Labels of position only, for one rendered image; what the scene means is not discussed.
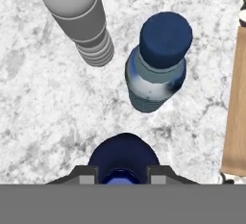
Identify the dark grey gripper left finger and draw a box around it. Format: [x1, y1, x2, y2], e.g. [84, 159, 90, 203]
[46, 165, 100, 186]

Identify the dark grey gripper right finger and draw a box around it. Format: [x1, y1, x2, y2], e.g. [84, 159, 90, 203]
[146, 165, 200, 186]

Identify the dark blue bottle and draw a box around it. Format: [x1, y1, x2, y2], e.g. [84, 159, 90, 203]
[87, 133, 160, 186]

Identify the blue-capped plastic bottle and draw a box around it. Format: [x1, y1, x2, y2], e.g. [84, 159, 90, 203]
[124, 11, 194, 113]

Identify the grey ribbed bottle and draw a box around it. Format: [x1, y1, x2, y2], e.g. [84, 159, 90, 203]
[39, 0, 115, 68]

